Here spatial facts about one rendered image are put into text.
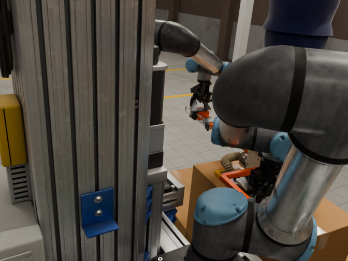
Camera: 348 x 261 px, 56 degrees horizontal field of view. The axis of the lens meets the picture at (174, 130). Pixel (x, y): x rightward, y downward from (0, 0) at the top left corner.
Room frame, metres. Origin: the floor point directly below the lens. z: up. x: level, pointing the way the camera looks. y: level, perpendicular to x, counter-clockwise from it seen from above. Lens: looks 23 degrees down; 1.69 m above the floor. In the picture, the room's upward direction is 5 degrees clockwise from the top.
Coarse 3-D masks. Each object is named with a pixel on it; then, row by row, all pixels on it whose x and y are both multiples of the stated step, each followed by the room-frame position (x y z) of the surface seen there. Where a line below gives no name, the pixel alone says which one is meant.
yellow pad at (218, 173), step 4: (216, 172) 1.29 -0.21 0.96; (220, 172) 1.29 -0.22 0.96; (224, 172) 1.28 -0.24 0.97; (216, 176) 1.28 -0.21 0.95; (232, 180) 1.22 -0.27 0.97; (236, 184) 1.19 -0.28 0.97; (240, 188) 1.16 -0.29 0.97; (244, 192) 1.13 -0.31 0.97; (248, 192) 1.13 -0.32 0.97; (252, 192) 1.14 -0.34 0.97; (256, 192) 1.10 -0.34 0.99; (252, 196) 1.11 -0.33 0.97
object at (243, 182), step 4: (244, 156) 1.33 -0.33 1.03; (244, 160) 1.32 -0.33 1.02; (240, 164) 1.35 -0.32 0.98; (244, 164) 1.33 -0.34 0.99; (236, 180) 1.19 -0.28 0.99; (240, 180) 1.18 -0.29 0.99; (244, 180) 1.18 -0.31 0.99; (248, 180) 1.19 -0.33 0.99; (240, 184) 1.16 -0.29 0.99; (244, 184) 1.15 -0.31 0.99; (248, 184) 1.15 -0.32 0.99; (244, 188) 1.14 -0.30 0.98; (248, 188) 1.13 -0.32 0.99; (252, 188) 1.14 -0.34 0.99
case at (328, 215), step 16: (192, 176) 1.37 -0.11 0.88; (208, 176) 1.28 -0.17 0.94; (192, 192) 1.36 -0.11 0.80; (192, 208) 1.34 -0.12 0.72; (320, 208) 1.10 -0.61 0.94; (336, 208) 1.11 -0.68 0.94; (192, 224) 1.33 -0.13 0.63; (320, 224) 0.99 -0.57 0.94; (336, 224) 1.00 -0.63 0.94; (320, 240) 0.94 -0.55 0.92; (336, 240) 0.98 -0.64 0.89; (320, 256) 0.95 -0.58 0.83; (336, 256) 1.00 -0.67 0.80
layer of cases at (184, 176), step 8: (192, 168) 2.06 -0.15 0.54; (176, 176) 1.93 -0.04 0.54; (184, 176) 1.94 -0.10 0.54; (184, 184) 1.83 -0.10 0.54; (184, 192) 1.74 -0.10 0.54; (184, 200) 1.65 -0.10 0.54; (176, 208) 1.57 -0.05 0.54; (184, 208) 1.58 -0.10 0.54; (176, 216) 1.50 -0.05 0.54; (184, 216) 1.50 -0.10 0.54; (176, 224) 1.49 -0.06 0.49; (184, 224) 1.43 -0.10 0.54; (184, 232) 1.40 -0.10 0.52
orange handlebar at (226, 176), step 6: (210, 126) 1.58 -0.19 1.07; (246, 150) 1.30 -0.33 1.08; (252, 168) 1.13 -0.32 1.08; (222, 174) 1.06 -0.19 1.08; (228, 174) 1.07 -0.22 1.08; (234, 174) 1.07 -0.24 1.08; (240, 174) 1.09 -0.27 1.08; (246, 174) 1.10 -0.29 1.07; (222, 180) 1.04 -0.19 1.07; (228, 180) 1.02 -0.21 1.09; (228, 186) 1.00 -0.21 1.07; (234, 186) 0.98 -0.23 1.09; (246, 198) 0.91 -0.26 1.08
